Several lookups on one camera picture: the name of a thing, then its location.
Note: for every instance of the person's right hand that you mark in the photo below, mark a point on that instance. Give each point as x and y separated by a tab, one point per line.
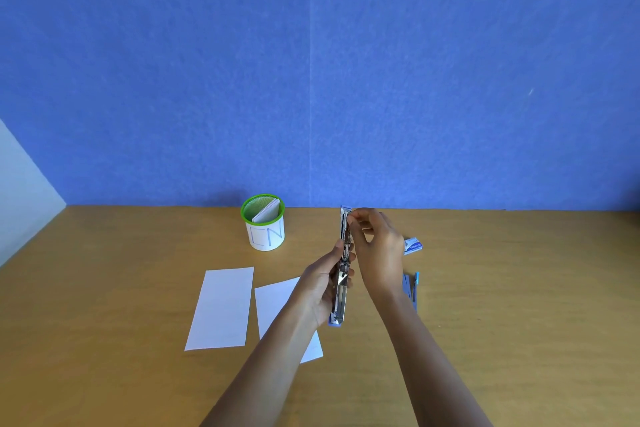
380	256

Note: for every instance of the person's left hand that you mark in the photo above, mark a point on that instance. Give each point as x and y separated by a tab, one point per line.
317	286

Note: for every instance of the person's right middle finger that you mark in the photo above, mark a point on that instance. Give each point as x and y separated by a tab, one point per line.
364	224

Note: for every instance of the person's right thumb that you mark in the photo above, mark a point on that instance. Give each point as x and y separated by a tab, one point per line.
356	241

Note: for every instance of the person's left thumb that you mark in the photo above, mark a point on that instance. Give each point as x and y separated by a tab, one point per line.
334	252

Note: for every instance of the blue metal stapler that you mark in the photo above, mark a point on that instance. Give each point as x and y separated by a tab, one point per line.
344	266

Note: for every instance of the person's right forearm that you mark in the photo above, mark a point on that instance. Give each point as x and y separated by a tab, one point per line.
430	361

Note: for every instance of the person's left forearm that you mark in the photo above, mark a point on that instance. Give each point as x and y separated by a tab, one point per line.
260	371

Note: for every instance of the small blue staple box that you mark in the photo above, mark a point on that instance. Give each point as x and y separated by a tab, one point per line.
413	245

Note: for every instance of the green mesh pen cup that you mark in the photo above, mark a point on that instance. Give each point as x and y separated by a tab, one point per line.
264	229

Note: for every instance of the white paper sheet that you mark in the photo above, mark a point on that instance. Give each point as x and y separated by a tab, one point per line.
277	304
221	307

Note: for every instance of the white folded paper card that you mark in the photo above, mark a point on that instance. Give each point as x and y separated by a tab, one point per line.
266	211

